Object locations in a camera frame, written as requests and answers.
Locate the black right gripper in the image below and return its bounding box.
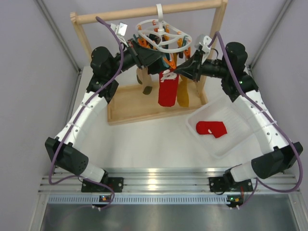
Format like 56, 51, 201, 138
173, 51, 230, 83

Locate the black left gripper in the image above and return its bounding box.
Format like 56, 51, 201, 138
107, 38, 164, 78

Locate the dark teal sock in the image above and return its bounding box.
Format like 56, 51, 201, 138
148, 58, 166, 75

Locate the orange clothes clip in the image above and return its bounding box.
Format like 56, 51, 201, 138
162, 55, 177, 70

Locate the red christmas sock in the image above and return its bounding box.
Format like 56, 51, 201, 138
158, 69, 179, 107
195, 121, 228, 139

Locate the white plastic clip hanger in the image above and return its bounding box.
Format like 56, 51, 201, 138
136, 4, 192, 53

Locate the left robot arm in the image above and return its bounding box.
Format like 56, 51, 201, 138
45, 39, 163, 191

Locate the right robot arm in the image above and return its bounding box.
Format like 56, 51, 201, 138
175, 42, 303, 191

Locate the beige green striped sock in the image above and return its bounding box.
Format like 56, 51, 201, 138
136, 67, 153, 95

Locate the mustard yellow sock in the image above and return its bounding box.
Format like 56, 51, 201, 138
177, 75, 189, 107

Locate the wooden hanging rack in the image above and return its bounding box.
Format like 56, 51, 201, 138
70, 0, 228, 125

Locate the white plastic basket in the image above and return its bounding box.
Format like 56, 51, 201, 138
186, 96, 258, 159

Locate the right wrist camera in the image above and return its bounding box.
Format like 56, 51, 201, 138
194, 34, 212, 55

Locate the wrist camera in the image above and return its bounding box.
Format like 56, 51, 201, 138
194, 34, 212, 55
111, 22, 128, 43

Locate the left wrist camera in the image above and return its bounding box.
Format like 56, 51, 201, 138
111, 22, 128, 43

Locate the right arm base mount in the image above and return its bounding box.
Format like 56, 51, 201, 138
208, 176, 253, 194

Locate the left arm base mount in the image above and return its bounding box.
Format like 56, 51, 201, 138
81, 177, 124, 193

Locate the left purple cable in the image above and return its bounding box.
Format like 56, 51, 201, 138
49, 16, 125, 210

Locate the aluminium rail frame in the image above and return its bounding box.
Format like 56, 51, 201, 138
38, 168, 296, 207

